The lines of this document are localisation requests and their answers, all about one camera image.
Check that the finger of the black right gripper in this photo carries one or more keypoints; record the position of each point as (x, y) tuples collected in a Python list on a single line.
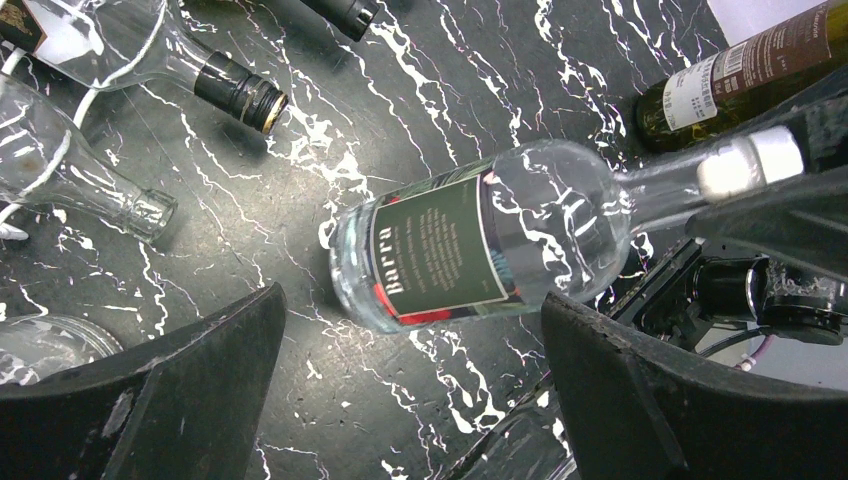
[(801, 221), (817, 118)]

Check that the clear square whisky bottle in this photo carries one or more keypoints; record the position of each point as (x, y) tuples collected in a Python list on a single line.
[(110, 45)]

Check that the white wire wine rack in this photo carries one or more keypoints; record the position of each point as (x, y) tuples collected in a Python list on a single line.
[(33, 140)]

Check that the olive green wine bottle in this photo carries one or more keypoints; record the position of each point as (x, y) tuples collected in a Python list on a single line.
[(743, 81)]

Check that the clear glass jar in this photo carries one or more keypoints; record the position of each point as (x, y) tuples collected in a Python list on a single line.
[(34, 347)]

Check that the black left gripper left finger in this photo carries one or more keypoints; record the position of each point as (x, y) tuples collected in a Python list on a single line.
[(186, 405)]

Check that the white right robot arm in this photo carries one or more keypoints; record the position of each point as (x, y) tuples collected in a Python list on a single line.
[(782, 267)]

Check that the clear tall open-neck bottle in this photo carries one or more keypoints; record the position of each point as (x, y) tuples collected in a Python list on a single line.
[(84, 182)]

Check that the dark green wine bottle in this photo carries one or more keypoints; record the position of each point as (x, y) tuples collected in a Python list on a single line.
[(351, 17)]

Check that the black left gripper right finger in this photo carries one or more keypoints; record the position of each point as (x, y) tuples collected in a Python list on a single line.
[(635, 407)]

